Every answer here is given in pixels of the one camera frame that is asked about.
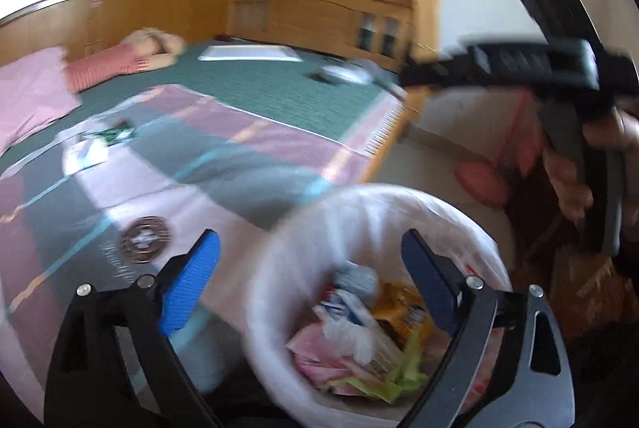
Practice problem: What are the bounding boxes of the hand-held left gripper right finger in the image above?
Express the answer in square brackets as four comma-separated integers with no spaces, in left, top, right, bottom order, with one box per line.
[399,228,575,428]

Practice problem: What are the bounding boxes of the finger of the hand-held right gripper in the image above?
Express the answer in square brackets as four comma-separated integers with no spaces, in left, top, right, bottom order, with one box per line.
[399,51,472,89]

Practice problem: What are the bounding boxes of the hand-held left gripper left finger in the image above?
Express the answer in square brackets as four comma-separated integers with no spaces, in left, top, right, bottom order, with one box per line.
[44,228,223,428]

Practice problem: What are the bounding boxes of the yellow snack bag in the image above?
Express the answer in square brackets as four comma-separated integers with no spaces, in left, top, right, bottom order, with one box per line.
[372,281,435,339]

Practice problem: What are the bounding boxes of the white bag-lined trash bin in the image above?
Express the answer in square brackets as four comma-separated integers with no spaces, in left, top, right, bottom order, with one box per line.
[242,183,517,428]

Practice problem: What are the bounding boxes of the white blue plastic packet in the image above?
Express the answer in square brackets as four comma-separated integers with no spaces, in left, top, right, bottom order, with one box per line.
[312,288,405,376]

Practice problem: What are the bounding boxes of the green plastic bag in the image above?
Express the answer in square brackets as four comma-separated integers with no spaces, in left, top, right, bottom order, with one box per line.
[324,328,435,404]

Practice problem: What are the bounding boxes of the pink paper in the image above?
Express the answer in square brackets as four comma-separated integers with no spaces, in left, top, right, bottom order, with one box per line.
[287,325,350,374]

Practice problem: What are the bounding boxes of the person's right hand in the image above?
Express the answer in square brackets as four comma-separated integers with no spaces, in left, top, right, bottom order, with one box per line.
[542,107,639,229]

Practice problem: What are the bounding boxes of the pink plastic broom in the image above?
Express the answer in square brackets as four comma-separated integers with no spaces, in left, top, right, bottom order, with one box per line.
[456,91,537,209]

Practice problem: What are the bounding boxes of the pink striped bed sheet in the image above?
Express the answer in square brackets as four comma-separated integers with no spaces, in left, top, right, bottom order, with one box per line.
[0,83,405,409]

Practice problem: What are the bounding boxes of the wooden footboard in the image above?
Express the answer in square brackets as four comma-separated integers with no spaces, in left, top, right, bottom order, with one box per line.
[232,0,417,72]

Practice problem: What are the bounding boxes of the green mattress cover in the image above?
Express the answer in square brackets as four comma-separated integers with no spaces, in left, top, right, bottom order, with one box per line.
[80,40,405,144]

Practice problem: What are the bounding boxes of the white printed packet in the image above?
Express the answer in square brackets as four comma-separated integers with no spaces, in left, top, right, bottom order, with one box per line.
[62,141,111,174]

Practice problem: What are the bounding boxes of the dark green packet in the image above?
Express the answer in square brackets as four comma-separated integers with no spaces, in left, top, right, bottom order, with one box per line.
[82,123,137,145]

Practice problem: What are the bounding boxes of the long white box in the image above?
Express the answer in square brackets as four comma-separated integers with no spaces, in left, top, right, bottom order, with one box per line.
[198,44,303,63]

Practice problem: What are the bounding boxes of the red striped plush doll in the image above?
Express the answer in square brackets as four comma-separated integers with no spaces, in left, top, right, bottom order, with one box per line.
[65,28,187,90]

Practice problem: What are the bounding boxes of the pink pillow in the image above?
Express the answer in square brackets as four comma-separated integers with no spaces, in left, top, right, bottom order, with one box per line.
[0,46,81,149]

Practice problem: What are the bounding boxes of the wooden wall cabinets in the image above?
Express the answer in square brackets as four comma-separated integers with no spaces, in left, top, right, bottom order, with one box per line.
[0,0,235,59]

